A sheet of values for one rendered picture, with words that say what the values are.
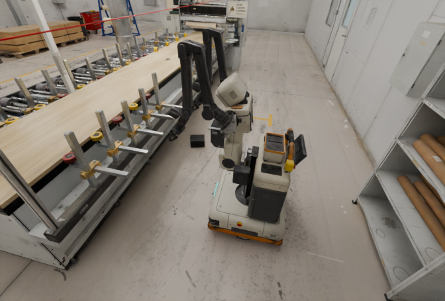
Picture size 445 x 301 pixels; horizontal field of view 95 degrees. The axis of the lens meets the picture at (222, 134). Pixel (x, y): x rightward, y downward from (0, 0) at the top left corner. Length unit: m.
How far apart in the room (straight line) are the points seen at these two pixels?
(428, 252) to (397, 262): 0.40
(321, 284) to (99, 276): 1.72
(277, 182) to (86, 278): 1.63
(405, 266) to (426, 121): 1.15
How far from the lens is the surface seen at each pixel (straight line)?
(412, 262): 2.43
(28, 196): 1.39
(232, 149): 1.54
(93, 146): 1.91
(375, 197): 2.73
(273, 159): 1.54
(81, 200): 1.66
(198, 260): 2.01
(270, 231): 1.89
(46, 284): 2.32
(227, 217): 1.87
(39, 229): 1.77
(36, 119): 2.32
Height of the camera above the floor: 1.85
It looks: 36 degrees down
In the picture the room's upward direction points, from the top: 2 degrees clockwise
